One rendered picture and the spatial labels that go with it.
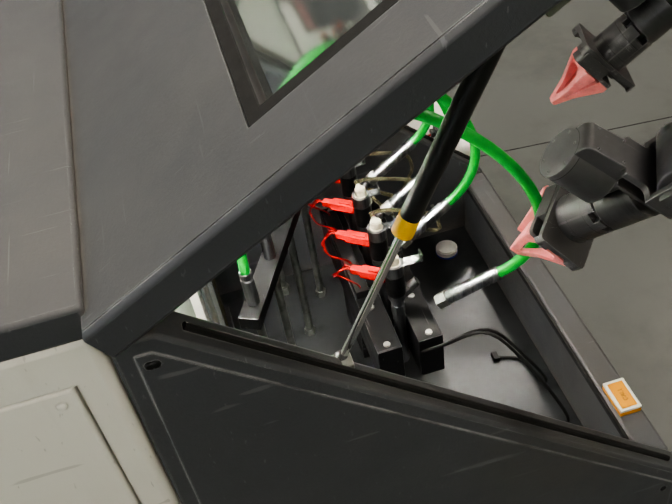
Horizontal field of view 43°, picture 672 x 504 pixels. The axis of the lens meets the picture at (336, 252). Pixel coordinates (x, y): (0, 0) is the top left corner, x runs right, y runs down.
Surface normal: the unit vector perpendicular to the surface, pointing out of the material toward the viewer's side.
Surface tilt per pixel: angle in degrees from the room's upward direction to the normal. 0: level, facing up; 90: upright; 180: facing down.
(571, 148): 50
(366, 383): 43
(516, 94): 0
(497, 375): 0
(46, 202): 0
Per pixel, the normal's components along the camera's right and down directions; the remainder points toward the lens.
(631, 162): 0.51, -0.40
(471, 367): -0.12, -0.72
